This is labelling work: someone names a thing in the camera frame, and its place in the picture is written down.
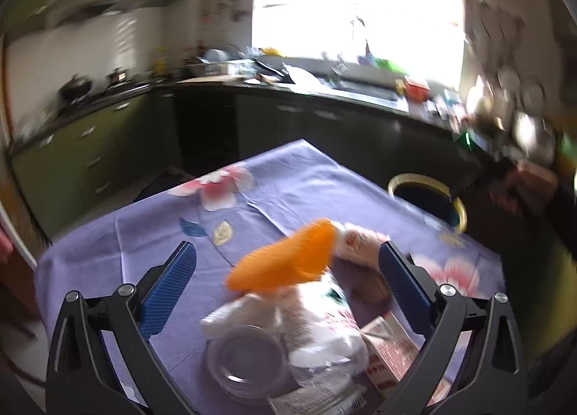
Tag black wok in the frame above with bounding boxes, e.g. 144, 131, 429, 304
58, 75, 94, 103

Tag white red-print wrapper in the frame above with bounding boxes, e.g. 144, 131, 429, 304
334, 222, 391, 270

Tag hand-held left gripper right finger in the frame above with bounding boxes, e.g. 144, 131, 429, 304
378, 241, 528, 415

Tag kitchen sink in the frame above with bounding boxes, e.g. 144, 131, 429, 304
334, 78, 409, 106

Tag kitchen window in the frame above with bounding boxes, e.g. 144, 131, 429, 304
251, 0, 466, 87

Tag clear plastic cup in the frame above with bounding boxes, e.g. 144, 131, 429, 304
206, 325, 294, 406

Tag red box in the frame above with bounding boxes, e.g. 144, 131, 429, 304
402, 78, 432, 103

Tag red and white carton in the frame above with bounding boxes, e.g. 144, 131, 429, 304
361, 312, 422, 395

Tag range hood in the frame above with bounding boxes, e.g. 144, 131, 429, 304
45, 0, 181, 29

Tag yellow-rimmed trash bin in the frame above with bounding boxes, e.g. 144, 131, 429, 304
388, 173, 468, 235

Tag yellow bottle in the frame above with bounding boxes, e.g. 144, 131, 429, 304
155, 47, 170, 79

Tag purple floral tablecloth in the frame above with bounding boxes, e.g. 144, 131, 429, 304
34, 139, 506, 415

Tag green kitchen cabinets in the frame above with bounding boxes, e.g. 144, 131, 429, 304
9, 91, 181, 240

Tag white paper sheet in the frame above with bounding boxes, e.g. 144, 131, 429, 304
282, 63, 333, 92

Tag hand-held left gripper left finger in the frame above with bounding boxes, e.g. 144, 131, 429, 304
45, 240, 199, 415

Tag wooden cutting board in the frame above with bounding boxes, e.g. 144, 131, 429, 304
176, 74, 247, 84

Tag white plastic bag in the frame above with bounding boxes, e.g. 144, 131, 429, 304
201, 273, 370, 398

